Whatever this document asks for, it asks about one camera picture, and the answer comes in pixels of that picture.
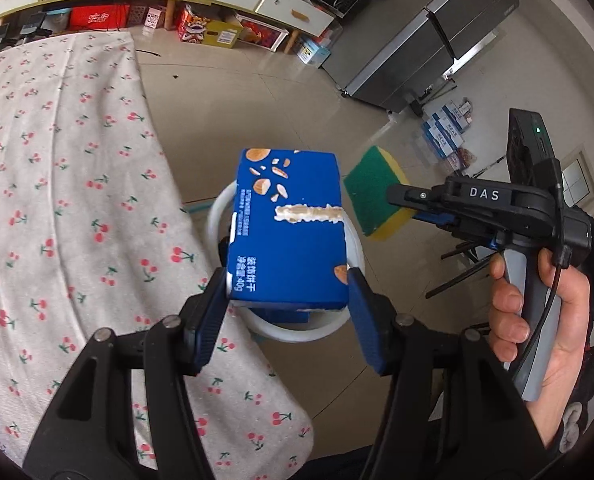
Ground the white bin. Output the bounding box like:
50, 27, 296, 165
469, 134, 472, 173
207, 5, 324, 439
206, 182, 366, 343

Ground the brown snack bag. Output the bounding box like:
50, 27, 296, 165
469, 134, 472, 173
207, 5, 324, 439
446, 147, 478, 171

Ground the person's right hand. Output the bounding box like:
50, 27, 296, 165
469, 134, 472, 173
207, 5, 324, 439
488, 247, 592, 448

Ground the red flat box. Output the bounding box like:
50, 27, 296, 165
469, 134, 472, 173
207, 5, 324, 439
69, 4, 132, 32

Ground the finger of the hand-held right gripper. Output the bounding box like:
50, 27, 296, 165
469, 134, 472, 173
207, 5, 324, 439
414, 211, 460, 228
387, 182, 458, 211

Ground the light blue box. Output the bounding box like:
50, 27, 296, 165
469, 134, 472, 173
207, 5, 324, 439
297, 35, 332, 68

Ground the cherry printed tablecloth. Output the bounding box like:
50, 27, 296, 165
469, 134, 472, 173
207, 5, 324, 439
0, 30, 314, 476

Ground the red white patterned box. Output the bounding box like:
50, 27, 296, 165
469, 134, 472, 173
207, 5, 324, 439
129, 4, 168, 31

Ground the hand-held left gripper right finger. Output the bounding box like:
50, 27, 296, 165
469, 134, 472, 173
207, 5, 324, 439
346, 266, 550, 480

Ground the person's right forearm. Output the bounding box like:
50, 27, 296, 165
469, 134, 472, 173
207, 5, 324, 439
544, 217, 594, 451

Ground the red gift box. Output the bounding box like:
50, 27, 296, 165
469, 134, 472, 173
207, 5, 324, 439
237, 14, 288, 52

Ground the green yellow sponge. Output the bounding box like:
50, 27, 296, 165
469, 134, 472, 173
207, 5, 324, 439
343, 146, 415, 242

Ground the black metal stand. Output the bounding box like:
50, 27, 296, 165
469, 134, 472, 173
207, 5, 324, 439
424, 240, 495, 301

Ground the yellow snack carton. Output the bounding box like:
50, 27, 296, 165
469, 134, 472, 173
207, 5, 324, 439
177, 4, 242, 48

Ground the grey refrigerator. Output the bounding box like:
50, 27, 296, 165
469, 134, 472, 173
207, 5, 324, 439
322, 0, 520, 113

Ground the stack of blue white boxes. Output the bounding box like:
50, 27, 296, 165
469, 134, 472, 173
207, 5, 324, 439
421, 101, 475, 158

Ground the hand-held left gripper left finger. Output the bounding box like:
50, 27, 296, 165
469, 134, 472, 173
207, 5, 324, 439
22, 266, 235, 480

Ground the blue biscuit box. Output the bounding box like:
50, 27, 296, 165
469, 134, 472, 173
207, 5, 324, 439
225, 147, 350, 311

